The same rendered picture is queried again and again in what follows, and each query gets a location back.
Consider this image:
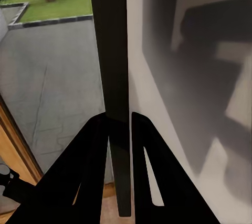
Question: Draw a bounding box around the poster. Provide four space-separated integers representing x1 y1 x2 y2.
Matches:
91 0 131 217

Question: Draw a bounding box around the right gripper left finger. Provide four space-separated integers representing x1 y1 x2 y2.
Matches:
5 112 109 224

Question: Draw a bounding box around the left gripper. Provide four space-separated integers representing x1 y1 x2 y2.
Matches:
14 183 35 204

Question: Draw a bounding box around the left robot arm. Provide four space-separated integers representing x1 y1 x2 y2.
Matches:
0 164 35 204

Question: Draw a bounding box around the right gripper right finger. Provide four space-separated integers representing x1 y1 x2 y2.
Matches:
132 112 220 224

